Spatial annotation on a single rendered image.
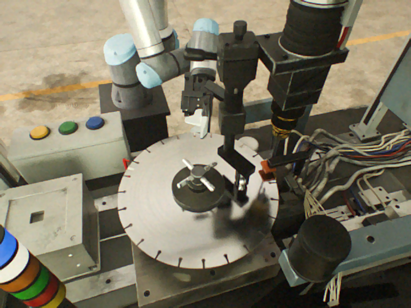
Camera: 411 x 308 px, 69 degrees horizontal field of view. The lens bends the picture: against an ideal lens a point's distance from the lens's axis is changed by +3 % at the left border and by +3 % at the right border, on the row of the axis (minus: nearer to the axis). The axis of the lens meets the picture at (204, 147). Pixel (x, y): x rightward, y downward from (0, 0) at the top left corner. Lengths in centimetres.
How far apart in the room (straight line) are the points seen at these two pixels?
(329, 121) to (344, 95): 152
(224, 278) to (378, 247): 29
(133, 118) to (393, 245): 86
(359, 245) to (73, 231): 52
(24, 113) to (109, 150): 179
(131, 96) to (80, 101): 145
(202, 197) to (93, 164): 40
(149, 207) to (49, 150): 35
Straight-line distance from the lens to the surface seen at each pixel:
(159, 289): 63
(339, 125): 113
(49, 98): 267
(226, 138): 55
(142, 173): 65
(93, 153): 86
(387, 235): 52
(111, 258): 78
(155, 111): 110
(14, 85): 294
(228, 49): 42
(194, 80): 81
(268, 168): 63
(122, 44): 105
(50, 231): 69
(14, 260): 41
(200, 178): 56
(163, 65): 87
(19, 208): 76
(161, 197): 60
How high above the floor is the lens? 145
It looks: 47 degrees down
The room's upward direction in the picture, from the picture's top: straight up
